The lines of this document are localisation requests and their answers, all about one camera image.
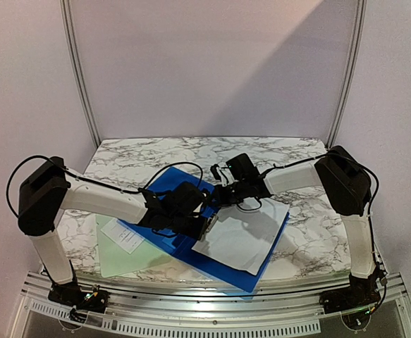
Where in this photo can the right aluminium corner post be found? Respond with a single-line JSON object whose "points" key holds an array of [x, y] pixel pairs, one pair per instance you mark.
{"points": [[350, 66]]}

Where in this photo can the green translucent clipboard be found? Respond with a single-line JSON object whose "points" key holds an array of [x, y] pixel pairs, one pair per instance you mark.
{"points": [[114, 261]]}

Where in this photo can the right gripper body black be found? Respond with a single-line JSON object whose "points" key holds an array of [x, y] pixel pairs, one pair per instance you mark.
{"points": [[224, 196]]}

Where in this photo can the blue file folder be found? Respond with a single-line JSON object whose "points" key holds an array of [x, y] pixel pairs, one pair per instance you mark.
{"points": [[180, 247]]}

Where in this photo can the printed white paper sheet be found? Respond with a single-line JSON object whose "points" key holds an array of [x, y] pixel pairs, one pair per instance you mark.
{"points": [[120, 235]]}

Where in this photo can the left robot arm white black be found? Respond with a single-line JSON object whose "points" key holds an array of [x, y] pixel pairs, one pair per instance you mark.
{"points": [[53, 187]]}

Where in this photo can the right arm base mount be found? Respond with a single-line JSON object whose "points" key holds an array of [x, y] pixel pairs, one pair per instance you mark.
{"points": [[358, 301]]}

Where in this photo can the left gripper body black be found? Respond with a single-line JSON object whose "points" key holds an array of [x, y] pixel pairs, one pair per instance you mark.
{"points": [[180, 226]]}

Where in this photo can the left aluminium corner post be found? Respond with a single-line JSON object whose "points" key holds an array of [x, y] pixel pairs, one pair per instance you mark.
{"points": [[78, 74]]}

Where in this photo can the aluminium corner post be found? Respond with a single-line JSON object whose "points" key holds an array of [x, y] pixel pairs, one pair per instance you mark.
{"points": [[78, 74], [350, 66]]}

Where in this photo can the aluminium front rail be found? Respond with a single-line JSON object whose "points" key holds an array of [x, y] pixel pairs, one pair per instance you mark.
{"points": [[210, 309]]}

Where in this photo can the metal folder clip mechanism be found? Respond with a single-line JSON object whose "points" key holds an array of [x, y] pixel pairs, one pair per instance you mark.
{"points": [[211, 222]]}

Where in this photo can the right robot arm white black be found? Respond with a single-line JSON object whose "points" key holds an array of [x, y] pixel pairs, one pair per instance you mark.
{"points": [[347, 184]]}

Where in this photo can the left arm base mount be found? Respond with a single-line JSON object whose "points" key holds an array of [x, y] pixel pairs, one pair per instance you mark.
{"points": [[81, 302]]}

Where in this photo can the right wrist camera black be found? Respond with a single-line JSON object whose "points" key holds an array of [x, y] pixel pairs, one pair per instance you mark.
{"points": [[219, 174]]}

